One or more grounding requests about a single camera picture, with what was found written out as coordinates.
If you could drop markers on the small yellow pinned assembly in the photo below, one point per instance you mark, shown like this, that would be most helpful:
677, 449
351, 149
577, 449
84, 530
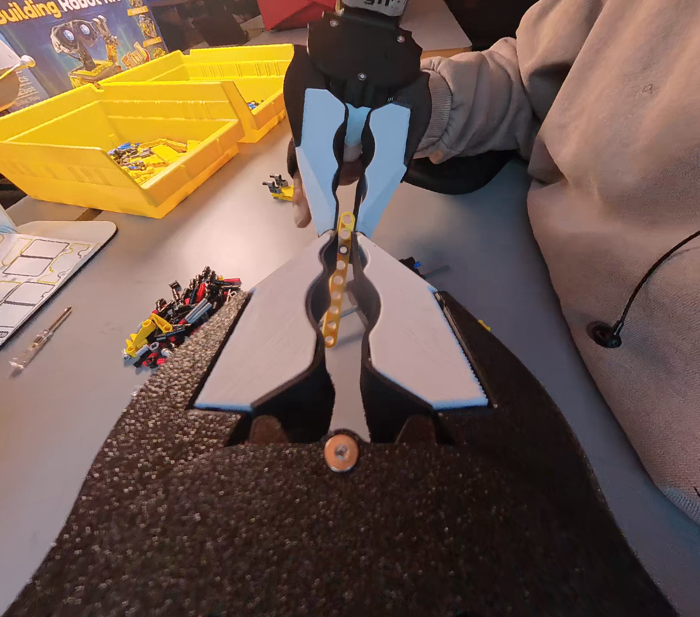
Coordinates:
279, 189

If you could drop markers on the robot kit box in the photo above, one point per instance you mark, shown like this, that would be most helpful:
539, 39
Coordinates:
54, 26

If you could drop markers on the person's right hand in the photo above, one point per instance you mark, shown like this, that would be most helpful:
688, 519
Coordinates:
302, 207

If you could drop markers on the heap of mixed building parts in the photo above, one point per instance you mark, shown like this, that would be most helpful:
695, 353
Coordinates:
147, 160

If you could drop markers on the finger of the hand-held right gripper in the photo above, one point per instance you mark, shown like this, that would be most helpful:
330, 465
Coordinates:
388, 152
317, 146

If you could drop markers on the yellow plastic bin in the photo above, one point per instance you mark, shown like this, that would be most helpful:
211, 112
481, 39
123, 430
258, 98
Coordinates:
65, 163
219, 64

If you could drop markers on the black armrest pad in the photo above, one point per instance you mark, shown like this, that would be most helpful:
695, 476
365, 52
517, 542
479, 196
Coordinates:
459, 176

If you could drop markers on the long yellow building beam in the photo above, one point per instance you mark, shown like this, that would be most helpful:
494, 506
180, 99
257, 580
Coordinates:
338, 280

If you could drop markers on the yellow black toy robot body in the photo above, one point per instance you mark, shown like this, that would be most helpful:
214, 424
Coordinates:
415, 272

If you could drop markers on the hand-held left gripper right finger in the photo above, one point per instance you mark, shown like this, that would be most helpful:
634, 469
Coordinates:
421, 343

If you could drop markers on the thin grey axle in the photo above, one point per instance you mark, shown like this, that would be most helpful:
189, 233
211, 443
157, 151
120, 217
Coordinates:
437, 271

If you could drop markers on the white book stand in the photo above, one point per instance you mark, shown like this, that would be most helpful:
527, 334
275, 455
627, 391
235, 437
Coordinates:
11, 75

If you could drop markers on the grey desk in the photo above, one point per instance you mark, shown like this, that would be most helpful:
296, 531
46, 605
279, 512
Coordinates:
219, 234

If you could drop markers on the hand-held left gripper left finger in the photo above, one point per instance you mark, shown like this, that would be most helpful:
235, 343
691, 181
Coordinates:
262, 343

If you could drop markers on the pile of small building parts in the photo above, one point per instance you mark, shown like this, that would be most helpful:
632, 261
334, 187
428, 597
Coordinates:
175, 316

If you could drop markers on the wood edged side table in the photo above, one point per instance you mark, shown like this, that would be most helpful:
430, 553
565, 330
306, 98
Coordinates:
437, 26

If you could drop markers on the white printed mat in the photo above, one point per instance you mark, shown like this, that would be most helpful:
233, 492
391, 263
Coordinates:
44, 267

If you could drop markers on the person's right forearm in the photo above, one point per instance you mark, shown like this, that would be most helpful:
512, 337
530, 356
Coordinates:
481, 97

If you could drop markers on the person's beige sweatshirt torso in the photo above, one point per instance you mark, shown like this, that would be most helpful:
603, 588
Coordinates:
629, 135

